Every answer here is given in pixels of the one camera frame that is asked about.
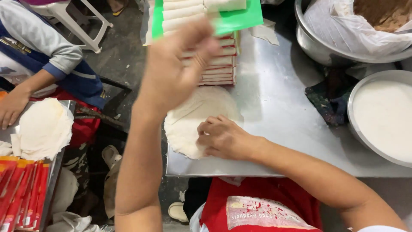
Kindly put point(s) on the person's left hand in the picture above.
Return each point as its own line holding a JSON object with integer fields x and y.
{"x": 170, "y": 74}

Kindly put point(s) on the person's right hand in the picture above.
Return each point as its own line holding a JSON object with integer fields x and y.
{"x": 222, "y": 140}

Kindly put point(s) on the person's right fingers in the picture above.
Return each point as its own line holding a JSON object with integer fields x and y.
{"x": 210, "y": 135}

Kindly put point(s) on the person's left fingers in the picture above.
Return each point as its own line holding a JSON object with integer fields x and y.
{"x": 196, "y": 42}

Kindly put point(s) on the stack of round white wrappers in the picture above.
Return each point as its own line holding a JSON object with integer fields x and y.
{"x": 190, "y": 125}

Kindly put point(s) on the stack of red trays with rolls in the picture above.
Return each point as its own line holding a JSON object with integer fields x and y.
{"x": 219, "y": 63}

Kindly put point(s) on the green plastic sheet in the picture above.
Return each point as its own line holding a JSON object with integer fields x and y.
{"x": 238, "y": 16}

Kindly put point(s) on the torn white wrapper piece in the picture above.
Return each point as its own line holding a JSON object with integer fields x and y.
{"x": 265, "y": 32}

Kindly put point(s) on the white shoe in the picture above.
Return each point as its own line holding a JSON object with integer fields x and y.
{"x": 177, "y": 212}

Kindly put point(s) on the person's red apron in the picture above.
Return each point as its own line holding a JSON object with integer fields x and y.
{"x": 257, "y": 206}

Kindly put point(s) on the white sandal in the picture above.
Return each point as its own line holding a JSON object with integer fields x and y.
{"x": 111, "y": 156}

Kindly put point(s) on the white plastic stool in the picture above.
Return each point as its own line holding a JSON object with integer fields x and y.
{"x": 77, "y": 19}

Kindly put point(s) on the dark patterned cloth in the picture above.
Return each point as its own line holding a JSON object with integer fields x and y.
{"x": 328, "y": 96}

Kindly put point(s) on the large steel pot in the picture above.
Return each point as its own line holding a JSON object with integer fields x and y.
{"x": 325, "y": 48}

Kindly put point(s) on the white plastic bag with filling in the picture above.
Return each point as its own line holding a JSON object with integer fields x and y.
{"x": 354, "y": 25}

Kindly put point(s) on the steel side table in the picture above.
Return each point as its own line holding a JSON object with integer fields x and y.
{"x": 51, "y": 180}

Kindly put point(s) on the white cloth heap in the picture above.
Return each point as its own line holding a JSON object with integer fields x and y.
{"x": 69, "y": 222}

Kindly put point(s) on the pile of round white wrappers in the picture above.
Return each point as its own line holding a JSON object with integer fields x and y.
{"x": 43, "y": 129}

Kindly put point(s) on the steel bowl of white paste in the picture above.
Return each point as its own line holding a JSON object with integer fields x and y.
{"x": 383, "y": 119}

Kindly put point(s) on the row of red packets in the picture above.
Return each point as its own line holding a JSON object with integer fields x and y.
{"x": 22, "y": 193}

